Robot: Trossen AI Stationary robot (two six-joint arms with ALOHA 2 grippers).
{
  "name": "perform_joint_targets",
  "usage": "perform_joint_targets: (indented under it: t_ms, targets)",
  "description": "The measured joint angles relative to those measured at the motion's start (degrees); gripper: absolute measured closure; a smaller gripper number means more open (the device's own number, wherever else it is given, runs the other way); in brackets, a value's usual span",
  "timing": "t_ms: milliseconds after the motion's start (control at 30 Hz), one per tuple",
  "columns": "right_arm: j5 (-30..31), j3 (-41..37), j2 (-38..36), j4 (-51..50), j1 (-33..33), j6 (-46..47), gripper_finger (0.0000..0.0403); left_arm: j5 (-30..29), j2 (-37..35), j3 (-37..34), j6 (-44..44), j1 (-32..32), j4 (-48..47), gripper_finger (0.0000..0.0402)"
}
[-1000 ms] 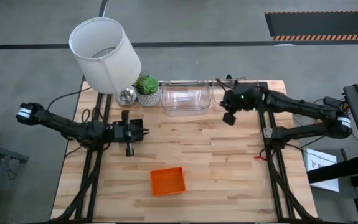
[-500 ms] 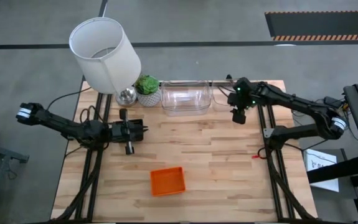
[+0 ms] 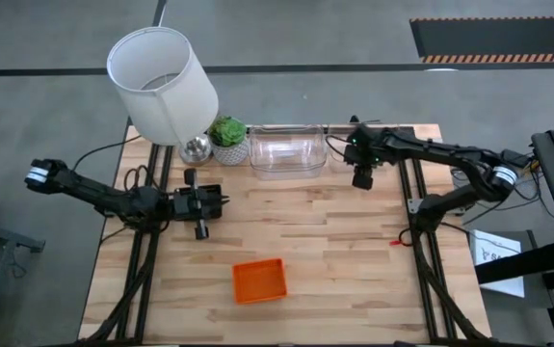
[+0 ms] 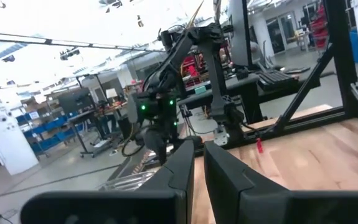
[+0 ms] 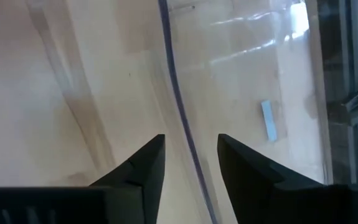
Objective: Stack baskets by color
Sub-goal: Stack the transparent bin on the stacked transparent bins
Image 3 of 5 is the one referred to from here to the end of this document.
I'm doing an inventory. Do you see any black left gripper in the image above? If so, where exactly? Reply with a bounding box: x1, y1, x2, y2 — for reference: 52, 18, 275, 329
173, 186, 231, 221

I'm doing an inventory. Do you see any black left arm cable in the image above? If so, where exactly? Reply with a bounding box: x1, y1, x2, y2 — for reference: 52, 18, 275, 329
71, 134, 143, 173

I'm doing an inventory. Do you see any white shade chrome table lamp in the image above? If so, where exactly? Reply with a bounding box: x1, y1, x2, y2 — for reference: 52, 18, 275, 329
106, 26, 221, 168

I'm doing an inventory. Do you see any black aluminium extrusion frame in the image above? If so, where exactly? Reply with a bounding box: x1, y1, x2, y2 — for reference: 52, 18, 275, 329
78, 123, 494, 346

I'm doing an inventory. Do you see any black hazard-striped floor mat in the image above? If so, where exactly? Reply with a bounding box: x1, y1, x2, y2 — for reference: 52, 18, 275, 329
409, 16, 554, 65

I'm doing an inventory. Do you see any green succulent in white pot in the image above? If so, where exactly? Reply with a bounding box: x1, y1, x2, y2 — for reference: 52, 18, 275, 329
207, 115, 251, 167

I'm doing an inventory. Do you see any black left camera cable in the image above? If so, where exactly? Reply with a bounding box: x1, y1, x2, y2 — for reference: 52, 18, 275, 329
123, 165, 152, 194

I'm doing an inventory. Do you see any white printed cardboard box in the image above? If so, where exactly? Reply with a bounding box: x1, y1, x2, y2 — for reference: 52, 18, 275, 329
468, 228, 527, 299

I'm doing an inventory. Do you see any black right camera cable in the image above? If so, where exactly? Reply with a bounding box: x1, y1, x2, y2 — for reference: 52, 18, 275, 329
324, 133, 355, 163

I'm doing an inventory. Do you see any clear plastic bin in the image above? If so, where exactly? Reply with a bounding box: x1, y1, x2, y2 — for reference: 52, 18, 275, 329
327, 123, 407, 174
249, 123, 329, 181

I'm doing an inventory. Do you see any black plastic basket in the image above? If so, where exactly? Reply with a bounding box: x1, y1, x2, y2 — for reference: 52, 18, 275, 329
205, 184, 224, 221

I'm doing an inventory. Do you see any black table edge clamp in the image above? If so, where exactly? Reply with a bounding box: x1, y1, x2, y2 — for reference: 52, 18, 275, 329
348, 114, 382, 128

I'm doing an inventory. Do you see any orange-red plastic basket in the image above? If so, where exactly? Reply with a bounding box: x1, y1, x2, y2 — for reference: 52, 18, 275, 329
231, 257, 289, 306

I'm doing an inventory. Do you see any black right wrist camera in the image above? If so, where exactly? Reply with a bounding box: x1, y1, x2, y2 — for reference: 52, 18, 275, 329
351, 165, 375, 191

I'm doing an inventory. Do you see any black power adapter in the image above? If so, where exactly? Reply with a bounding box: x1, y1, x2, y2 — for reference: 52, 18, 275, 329
500, 148, 531, 168

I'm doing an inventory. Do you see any black metal beam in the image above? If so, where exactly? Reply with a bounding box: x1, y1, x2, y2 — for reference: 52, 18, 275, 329
473, 238, 554, 285

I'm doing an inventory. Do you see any black camera cable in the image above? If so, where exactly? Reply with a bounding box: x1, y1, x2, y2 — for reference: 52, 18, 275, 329
324, 133, 355, 163
123, 165, 152, 194

